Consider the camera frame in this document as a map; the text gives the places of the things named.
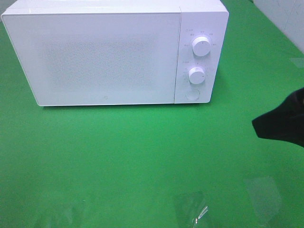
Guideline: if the round white door button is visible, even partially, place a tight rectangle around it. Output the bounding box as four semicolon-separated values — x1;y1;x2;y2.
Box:
186;89;200;101

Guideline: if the white microwave knob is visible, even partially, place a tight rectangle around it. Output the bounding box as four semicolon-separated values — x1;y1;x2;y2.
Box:
189;67;206;85
192;35;212;57

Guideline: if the white microwave door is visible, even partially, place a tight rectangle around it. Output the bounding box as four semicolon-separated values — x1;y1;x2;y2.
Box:
3;13;181;106

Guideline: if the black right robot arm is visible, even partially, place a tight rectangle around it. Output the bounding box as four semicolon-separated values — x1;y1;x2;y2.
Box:
252;88;304;147

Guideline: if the white microwave oven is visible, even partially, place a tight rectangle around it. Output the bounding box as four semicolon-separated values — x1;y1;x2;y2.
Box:
1;0;229;106

